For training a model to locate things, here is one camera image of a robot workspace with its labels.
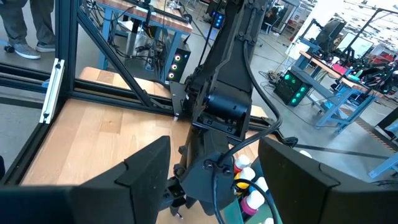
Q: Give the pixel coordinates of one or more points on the small orange paint bottle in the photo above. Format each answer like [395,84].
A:
[247,174]

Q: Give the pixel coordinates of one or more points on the person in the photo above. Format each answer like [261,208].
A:
[18,18]
[272,15]

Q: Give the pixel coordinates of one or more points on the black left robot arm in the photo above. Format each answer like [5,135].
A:
[230,62]

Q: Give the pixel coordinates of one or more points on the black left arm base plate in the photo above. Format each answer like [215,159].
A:
[178,96]

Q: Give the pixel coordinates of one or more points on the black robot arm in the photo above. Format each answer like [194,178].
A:
[329,31]

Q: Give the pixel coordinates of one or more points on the teal translucent plastic tray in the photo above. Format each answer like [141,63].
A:
[234,214]

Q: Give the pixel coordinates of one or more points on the small red paint bottle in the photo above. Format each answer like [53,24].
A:
[242,161]

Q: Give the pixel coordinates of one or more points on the wooden table blue legs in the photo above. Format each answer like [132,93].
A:
[335,74]

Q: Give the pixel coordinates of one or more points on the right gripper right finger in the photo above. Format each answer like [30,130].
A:
[311,193]

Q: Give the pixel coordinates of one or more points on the green-lit computer tower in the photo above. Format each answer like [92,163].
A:
[292,88]

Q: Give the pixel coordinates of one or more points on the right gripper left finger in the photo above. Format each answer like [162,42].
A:
[133,193]

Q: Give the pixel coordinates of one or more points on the computer monitor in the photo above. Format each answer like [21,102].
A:
[357,46]

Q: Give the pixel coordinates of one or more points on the blue-lit black device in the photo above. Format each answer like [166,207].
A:
[218,18]

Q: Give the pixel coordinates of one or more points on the small magenta paint bottle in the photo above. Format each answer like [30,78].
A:
[254,200]

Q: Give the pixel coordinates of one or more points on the black crossbar silver brackets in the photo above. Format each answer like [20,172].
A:
[52,90]

